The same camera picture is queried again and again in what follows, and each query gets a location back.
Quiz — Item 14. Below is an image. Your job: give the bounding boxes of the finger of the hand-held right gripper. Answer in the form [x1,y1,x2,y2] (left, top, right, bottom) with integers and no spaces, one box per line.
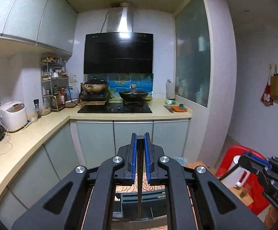
[240,155,265,174]
[246,151,272,167]

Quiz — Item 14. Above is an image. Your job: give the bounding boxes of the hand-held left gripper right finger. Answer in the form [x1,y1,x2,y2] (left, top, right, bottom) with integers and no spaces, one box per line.
[142,133,265,230]

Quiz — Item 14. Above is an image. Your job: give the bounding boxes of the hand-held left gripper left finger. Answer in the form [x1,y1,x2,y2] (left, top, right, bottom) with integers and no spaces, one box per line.
[12,133,139,230]

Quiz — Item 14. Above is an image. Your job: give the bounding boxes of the dark wooden chopstick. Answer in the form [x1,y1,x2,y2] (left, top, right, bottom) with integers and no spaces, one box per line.
[135,135,145,221]

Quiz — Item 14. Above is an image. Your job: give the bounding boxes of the dark grey utensil holder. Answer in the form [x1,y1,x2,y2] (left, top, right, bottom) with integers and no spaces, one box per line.
[113,189,168,221]

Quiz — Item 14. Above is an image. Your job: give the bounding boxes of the white electric kettle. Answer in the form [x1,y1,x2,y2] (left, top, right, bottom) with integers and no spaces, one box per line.
[222,155,251,188]

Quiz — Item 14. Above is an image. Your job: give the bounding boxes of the red plastic chair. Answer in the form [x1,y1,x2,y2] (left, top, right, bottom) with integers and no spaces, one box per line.
[217,145,274,216]

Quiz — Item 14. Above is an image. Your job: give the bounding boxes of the glass cup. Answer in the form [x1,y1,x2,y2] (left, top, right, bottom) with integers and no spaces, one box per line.
[239,182,255,198]

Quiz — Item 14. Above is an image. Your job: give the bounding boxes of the tan board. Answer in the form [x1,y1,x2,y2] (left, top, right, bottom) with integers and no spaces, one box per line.
[225,186,254,208]

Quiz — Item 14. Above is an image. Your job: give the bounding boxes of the grey lower kitchen cabinets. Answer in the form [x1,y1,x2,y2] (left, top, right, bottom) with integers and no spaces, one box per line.
[0,120,191,223]

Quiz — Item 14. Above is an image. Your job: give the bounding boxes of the grey kitchen cabinets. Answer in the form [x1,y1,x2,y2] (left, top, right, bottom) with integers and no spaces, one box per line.
[0,0,77,55]
[0,120,191,223]

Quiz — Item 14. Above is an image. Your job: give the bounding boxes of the black glass hob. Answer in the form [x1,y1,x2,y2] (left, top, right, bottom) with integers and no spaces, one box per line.
[77,102,153,114]

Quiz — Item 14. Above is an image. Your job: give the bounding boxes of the orange cutting board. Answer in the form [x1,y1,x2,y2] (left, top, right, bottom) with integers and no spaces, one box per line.
[171,105,187,113]

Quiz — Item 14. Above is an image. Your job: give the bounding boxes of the red and white oven mitt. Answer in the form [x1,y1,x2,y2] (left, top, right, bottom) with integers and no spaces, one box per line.
[261,83,274,106]

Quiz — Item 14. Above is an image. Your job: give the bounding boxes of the black wok with lid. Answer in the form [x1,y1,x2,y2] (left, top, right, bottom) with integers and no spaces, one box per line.
[118,84,151,102]

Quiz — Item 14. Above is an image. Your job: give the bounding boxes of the white plastic bottle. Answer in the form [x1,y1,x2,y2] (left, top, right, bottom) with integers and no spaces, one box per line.
[166,79,176,100]

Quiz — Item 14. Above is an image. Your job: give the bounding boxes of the black portable stove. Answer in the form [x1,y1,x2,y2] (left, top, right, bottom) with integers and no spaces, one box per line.
[79,92,109,106]

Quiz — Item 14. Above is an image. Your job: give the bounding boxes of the brown hanging cloth bag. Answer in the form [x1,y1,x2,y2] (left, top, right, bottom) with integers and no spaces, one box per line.
[271,74,278,100]

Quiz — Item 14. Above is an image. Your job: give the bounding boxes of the blue tile backsplash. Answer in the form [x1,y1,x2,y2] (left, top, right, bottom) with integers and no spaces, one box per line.
[98,73,154,100]

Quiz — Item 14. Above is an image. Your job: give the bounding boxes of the gold pan with lid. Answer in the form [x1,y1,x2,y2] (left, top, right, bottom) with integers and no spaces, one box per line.
[81,77,109,93]

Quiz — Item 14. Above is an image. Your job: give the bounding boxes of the glass bowl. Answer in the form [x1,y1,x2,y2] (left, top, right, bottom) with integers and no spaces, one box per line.
[39,105,52,116]

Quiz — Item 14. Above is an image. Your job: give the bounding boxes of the black range hood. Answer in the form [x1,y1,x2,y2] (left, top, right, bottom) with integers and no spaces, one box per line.
[83,32,154,75]

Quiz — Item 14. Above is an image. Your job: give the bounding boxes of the black pepper grinder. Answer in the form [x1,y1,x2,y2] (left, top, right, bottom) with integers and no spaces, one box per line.
[33,99,42,119]

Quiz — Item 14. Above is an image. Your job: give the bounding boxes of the steel spice rack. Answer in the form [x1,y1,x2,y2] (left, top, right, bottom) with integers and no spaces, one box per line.
[41,57,69,112]

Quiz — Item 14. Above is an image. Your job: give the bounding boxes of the frosted glass partition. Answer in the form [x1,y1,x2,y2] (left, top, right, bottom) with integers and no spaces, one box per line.
[175,0,212,108]

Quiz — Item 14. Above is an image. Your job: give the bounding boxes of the white rice cooker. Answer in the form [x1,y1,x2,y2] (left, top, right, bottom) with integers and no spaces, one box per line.
[0,101,28,132]

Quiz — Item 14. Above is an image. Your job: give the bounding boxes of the steel hood chimney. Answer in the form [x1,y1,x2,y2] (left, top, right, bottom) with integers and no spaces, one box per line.
[107,2,134,33]

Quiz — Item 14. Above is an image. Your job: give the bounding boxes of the grey upper kitchen cabinets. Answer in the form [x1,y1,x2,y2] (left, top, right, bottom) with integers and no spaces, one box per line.
[0,0,77,55]

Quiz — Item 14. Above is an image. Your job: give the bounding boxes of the black hood power cable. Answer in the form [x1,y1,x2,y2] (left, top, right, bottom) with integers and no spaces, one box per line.
[100,11,110,33]

